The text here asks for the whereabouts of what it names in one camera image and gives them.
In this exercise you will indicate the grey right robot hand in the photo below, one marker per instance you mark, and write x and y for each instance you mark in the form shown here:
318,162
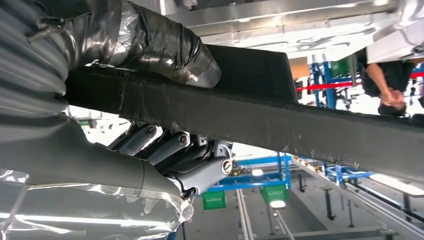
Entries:
82,185

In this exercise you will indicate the blue shelf rack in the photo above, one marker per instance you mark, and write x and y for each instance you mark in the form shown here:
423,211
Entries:
328,86

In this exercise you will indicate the cardboard box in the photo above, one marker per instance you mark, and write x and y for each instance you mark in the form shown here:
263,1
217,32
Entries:
299,68

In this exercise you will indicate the red barrier belt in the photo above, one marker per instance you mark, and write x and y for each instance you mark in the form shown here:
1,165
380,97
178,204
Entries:
311,86

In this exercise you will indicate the ceiling lamp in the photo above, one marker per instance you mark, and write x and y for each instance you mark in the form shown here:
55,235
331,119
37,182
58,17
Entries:
397,185

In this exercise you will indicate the person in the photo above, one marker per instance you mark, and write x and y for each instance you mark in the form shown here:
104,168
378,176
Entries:
387,76

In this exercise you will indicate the stamped silver metal panel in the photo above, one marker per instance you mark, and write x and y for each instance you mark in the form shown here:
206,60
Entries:
391,46

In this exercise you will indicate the blue overhead steel frame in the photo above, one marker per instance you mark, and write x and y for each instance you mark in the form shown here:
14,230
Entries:
251,184
341,174

